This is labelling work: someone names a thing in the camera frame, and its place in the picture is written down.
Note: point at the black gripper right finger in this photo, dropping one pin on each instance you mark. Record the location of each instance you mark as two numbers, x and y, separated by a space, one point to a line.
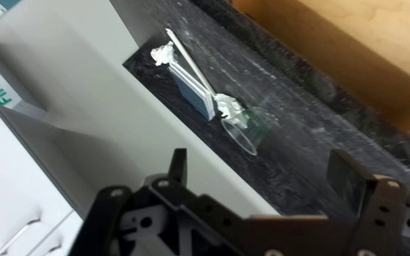
349 183

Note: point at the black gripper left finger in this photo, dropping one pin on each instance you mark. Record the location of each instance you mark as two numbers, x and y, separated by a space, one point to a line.
179 167

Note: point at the white drawer with wooden interior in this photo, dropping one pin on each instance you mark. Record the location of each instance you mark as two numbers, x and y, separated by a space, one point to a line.
357 47

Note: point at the blue book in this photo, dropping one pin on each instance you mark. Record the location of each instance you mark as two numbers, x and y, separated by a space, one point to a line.
193 93

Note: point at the white flat stick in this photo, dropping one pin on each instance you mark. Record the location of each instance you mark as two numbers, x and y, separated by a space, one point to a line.
191 62

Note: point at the white upper cabinet door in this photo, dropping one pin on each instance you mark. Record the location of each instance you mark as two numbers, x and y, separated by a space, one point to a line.
68 237
6 180

